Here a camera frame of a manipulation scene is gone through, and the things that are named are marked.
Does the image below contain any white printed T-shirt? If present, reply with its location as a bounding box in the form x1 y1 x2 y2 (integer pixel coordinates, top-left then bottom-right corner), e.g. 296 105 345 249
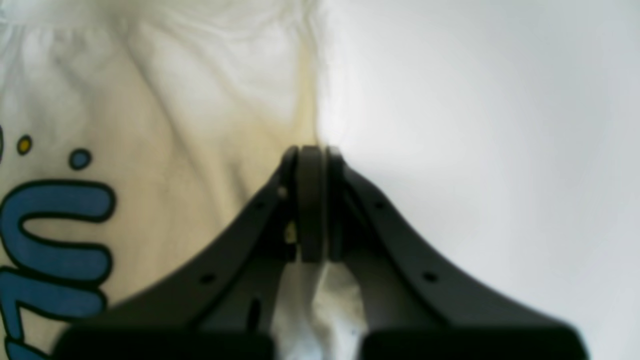
1 0 333 360

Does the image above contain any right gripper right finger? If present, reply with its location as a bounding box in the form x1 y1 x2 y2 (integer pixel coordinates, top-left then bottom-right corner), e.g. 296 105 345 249
326 146 589 360

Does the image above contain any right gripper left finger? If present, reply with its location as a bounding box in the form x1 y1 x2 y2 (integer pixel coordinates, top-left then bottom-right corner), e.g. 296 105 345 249
53 146 324 360

